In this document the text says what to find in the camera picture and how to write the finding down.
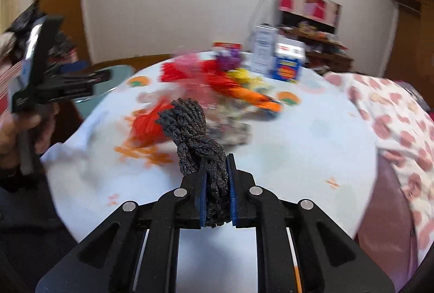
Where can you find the light blue waste bin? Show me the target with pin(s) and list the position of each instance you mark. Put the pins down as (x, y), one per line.
(112, 84)

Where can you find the pink dotted printed blanket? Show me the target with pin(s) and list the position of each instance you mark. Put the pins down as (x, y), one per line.
(390, 116)

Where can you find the red tinsel wrapper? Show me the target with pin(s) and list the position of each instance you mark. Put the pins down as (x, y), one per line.
(145, 127)
(183, 72)

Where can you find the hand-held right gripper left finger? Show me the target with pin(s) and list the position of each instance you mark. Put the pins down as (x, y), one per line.
(202, 198)

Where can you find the orange snack packet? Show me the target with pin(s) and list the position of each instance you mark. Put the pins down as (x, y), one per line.
(257, 100)

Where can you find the white printed tablecloth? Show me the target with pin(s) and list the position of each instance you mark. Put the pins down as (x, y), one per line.
(305, 150)

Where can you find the toy shelf with striped canopy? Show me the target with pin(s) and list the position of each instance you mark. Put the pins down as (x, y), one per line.
(312, 18)

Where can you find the purple foil wrapper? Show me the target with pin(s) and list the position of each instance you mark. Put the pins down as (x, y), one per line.
(230, 60)

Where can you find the tall white carton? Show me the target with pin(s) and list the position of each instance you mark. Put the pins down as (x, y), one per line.
(263, 49)

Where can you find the person's left hand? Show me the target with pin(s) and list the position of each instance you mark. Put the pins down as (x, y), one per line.
(12, 133)

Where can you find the pink bed sheet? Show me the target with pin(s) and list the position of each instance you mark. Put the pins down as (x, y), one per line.
(383, 228)

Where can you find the grey crumpled wrapper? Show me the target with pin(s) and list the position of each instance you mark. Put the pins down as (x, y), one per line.
(230, 132)

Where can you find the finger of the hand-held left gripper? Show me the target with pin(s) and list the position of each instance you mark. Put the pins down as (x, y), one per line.
(78, 83)

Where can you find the blue printed carton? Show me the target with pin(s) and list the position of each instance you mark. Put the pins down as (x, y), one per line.
(287, 66)

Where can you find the small red white packet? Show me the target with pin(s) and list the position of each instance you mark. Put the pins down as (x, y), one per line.
(225, 45)

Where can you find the red striped cloth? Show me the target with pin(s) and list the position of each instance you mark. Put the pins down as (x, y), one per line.
(6, 76)

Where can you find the person's left forearm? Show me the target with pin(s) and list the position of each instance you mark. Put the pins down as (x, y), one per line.
(13, 174)

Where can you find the clear plastic bottle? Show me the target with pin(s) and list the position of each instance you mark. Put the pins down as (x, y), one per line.
(264, 8)

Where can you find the yellow crinkled wrapper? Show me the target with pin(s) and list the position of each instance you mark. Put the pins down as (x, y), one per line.
(247, 78)

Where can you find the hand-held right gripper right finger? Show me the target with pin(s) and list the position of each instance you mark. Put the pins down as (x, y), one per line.
(232, 198)

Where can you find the brown wooden door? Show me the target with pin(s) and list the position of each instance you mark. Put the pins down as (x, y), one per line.
(59, 8)
(405, 35)

